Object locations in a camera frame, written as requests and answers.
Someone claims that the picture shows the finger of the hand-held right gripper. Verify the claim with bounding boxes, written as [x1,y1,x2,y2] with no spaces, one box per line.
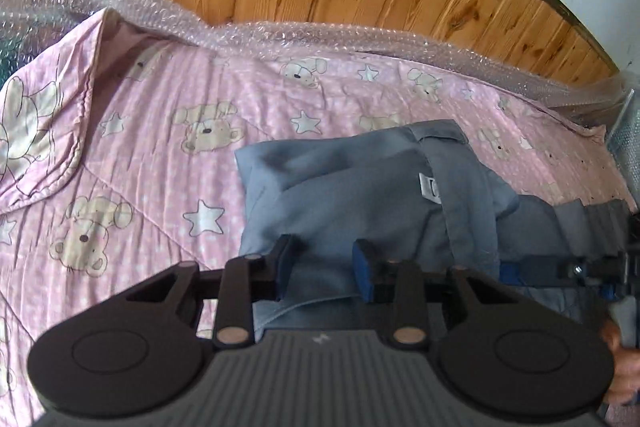
[499,255,583,289]

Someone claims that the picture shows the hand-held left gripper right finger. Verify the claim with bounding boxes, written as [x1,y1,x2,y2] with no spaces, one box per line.
[351,239,506,351]

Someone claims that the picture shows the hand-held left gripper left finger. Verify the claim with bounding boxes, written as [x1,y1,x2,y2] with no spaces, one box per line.
[120,234,296,351]

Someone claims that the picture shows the grey garment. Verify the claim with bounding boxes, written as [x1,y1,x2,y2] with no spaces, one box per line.
[234,119,632,344]

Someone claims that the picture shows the person's right hand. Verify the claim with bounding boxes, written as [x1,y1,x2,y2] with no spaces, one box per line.
[600,321,640,405]

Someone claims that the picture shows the pink bear printed blanket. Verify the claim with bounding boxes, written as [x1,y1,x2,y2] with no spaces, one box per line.
[0,7,638,425]

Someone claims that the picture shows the clear bubble wrap sheet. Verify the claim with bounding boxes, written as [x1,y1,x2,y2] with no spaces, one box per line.
[0,0,640,148]

